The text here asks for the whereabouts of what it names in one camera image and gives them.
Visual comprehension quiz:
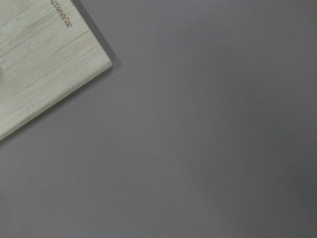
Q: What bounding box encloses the wooden cutting board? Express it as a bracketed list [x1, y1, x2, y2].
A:
[0, 0, 112, 138]

